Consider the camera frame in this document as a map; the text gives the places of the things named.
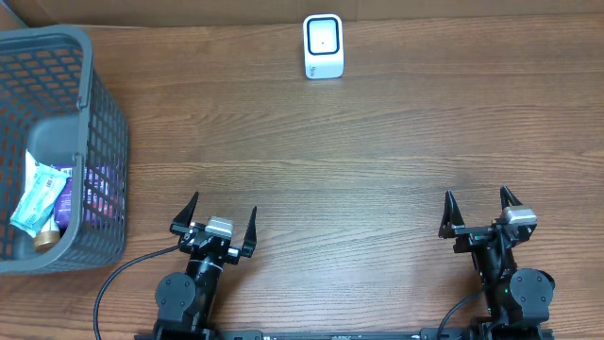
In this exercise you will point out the purple sanitary pad pack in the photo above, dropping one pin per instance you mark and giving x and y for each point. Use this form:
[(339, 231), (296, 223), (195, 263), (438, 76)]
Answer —
[(63, 205)]

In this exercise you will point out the white tube with gold cap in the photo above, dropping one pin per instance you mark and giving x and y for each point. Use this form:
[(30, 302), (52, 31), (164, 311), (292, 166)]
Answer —
[(49, 235)]

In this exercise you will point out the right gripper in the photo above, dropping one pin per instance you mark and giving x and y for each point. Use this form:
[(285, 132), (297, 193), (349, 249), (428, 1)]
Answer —
[(472, 234)]

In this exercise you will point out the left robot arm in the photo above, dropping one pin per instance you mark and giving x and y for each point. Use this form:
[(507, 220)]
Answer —
[(185, 298)]

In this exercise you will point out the grey plastic mesh basket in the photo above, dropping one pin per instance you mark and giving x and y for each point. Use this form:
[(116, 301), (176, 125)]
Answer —
[(56, 108)]

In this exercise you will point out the teal wet wipes packet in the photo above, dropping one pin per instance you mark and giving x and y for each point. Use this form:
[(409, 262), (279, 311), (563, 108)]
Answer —
[(42, 190)]

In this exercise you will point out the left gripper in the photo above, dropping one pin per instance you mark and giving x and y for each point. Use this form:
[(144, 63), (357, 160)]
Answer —
[(185, 229)]

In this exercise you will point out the white barcode scanner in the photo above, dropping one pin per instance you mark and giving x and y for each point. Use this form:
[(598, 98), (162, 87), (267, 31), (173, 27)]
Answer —
[(323, 43)]

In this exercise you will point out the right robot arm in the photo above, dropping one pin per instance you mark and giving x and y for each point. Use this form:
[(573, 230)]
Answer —
[(517, 299)]

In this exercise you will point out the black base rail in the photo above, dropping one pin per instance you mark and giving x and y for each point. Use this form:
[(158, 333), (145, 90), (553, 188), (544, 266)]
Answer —
[(423, 334)]

